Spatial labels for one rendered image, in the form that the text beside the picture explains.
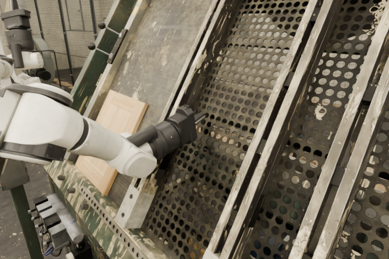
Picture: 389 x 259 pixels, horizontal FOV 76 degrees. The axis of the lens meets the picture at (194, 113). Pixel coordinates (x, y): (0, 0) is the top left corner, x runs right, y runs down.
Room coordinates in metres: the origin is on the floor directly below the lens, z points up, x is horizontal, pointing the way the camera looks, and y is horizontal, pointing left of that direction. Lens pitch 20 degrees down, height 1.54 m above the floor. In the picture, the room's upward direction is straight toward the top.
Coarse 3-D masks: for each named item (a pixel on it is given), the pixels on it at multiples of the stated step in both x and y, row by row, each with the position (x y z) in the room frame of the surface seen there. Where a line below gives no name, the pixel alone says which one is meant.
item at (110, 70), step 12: (144, 0) 1.43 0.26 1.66; (132, 12) 1.43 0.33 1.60; (144, 12) 1.43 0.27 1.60; (132, 24) 1.37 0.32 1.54; (132, 36) 1.37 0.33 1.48; (120, 48) 1.32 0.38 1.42; (120, 60) 1.31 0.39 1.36; (108, 72) 1.26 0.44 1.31; (108, 84) 1.26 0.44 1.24; (96, 96) 1.22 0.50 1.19; (96, 108) 1.20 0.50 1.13; (72, 156) 1.10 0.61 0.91
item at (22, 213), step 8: (16, 192) 1.08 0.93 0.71; (24, 192) 1.10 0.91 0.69; (16, 200) 1.07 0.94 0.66; (24, 200) 1.09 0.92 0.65; (16, 208) 1.06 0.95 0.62; (24, 208) 1.09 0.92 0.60; (24, 216) 1.08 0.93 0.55; (24, 224) 1.07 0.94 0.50; (32, 224) 1.10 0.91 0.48; (24, 232) 1.07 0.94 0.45; (32, 232) 1.09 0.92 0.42; (32, 240) 1.08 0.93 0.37; (32, 248) 1.08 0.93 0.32; (40, 248) 1.10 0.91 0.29; (32, 256) 1.07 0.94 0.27; (40, 256) 1.09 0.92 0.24
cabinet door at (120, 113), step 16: (112, 96) 1.16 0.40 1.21; (112, 112) 1.10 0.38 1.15; (128, 112) 1.02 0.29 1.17; (144, 112) 0.98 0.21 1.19; (112, 128) 1.03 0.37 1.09; (128, 128) 0.96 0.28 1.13; (80, 160) 1.04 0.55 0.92; (96, 160) 0.98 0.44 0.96; (96, 176) 0.91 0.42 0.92; (112, 176) 0.86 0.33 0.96
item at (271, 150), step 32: (320, 0) 0.72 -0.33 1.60; (320, 32) 0.64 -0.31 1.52; (288, 64) 0.64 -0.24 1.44; (288, 96) 0.58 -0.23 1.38; (256, 128) 0.58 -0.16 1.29; (288, 128) 0.57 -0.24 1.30; (256, 160) 0.55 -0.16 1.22; (256, 192) 0.48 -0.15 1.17; (224, 224) 0.47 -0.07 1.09; (224, 256) 0.42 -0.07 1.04
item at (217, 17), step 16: (224, 0) 0.94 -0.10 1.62; (208, 16) 0.95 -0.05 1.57; (224, 16) 0.94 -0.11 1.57; (208, 32) 0.90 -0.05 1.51; (224, 32) 0.94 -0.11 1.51; (192, 48) 0.91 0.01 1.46; (208, 48) 0.89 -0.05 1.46; (192, 64) 0.86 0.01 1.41; (208, 64) 0.89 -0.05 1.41; (192, 80) 0.83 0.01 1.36; (176, 96) 0.83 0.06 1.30; (192, 96) 0.83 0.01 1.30; (160, 160) 0.73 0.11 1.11; (160, 176) 0.73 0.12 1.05; (128, 192) 0.70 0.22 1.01; (144, 192) 0.68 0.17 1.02; (128, 208) 0.66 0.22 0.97; (144, 208) 0.67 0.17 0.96; (128, 224) 0.63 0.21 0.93
